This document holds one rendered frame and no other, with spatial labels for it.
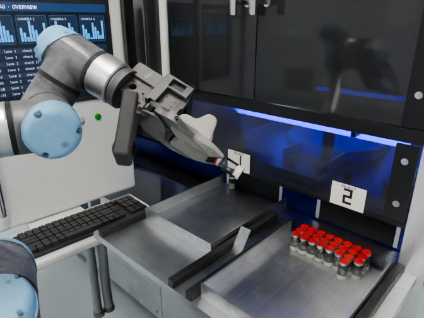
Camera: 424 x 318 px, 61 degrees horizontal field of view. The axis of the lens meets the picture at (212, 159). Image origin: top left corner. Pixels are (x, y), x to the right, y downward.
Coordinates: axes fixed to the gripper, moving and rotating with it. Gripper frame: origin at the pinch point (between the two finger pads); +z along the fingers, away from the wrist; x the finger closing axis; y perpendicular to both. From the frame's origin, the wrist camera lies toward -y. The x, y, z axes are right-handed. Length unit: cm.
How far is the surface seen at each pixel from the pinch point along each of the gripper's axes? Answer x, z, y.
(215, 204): 55, 1, 14
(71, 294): 169, -44, -36
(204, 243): 37.3, 5.1, -2.7
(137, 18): 43, -57, 50
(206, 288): 25.5, 11.0, -13.0
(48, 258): 56, -29, -26
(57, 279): 179, -59, -35
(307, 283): 28.3, 29.0, 0.6
